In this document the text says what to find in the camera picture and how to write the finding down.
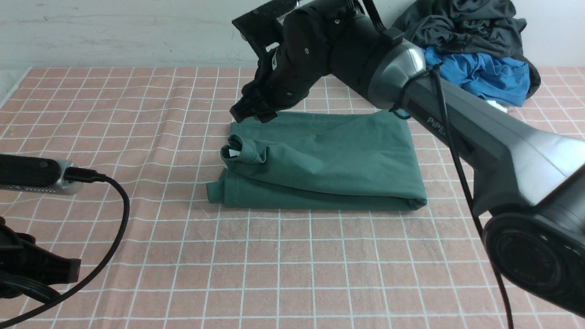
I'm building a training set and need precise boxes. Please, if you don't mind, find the green long-sleeved shirt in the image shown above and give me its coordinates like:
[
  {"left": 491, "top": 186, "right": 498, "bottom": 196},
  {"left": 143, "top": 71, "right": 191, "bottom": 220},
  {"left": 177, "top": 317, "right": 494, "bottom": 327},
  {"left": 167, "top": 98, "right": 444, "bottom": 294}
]
[{"left": 207, "top": 111, "right": 427, "bottom": 211}]

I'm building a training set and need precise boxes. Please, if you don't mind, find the pink checkered tablecloth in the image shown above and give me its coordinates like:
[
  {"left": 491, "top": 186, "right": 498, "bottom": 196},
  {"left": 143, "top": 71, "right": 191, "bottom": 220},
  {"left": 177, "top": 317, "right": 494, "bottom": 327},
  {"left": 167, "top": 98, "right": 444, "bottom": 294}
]
[{"left": 0, "top": 67, "right": 585, "bottom": 329}]

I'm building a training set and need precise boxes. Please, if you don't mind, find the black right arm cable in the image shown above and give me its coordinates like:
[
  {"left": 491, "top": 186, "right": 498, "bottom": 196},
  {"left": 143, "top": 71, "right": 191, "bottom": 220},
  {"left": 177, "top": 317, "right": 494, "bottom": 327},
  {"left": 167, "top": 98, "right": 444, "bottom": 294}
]
[{"left": 361, "top": 0, "right": 515, "bottom": 329}]

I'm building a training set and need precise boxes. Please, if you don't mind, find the left wrist camera black silver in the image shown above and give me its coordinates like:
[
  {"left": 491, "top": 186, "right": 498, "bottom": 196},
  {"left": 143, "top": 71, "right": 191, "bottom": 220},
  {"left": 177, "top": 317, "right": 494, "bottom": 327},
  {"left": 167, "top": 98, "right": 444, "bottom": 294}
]
[{"left": 0, "top": 154, "right": 107, "bottom": 196}]

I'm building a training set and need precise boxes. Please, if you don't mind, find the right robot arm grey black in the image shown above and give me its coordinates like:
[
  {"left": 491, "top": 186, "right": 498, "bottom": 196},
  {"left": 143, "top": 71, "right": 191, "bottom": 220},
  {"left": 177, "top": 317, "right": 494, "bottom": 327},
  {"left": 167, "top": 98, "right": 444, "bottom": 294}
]
[{"left": 230, "top": 0, "right": 585, "bottom": 328}]

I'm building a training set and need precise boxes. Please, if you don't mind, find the dark grey garment in pile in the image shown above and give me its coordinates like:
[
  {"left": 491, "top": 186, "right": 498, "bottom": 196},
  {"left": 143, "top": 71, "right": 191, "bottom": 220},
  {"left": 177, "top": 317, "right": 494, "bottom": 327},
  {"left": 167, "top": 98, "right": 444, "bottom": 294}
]
[{"left": 392, "top": 0, "right": 542, "bottom": 99}]

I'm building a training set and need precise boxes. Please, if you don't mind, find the black left camera cable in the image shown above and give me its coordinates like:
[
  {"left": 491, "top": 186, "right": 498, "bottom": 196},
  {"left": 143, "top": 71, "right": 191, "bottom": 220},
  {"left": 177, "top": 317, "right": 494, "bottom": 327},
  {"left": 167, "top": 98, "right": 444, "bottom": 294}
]
[{"left": 0, "top": 170, "right": 131, "bottom": 329}]

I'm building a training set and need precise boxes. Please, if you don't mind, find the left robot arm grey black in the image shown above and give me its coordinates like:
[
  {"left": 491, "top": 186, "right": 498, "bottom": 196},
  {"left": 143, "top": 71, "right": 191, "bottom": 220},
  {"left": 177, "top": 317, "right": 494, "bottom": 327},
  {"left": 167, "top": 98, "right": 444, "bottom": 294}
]
[{"left": 0, "top": 218, "right": 81, "bottom": 304}]

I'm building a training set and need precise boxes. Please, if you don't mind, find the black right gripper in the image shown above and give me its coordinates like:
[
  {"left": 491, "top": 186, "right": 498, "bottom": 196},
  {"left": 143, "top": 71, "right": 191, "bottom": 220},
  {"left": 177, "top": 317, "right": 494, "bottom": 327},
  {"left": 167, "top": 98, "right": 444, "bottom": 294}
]
[{"left": 229, "top": 5, "right": 362, "bottom": 124}]

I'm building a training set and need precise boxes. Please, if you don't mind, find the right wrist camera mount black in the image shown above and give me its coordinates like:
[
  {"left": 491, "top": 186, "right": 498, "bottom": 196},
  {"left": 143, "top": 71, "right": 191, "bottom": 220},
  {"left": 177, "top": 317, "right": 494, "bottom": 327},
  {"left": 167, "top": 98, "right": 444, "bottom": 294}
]
[{"left": 232, "top": 0, "right": 300, "bottom": 59}]

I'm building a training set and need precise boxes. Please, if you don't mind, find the blue shirt in pile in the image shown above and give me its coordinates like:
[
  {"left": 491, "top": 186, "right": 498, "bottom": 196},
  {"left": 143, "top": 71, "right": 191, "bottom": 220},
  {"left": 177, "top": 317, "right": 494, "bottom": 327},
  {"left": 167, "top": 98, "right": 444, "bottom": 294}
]
[{"left": 422, "top": 47, "right": 531, "bottom": 106}]

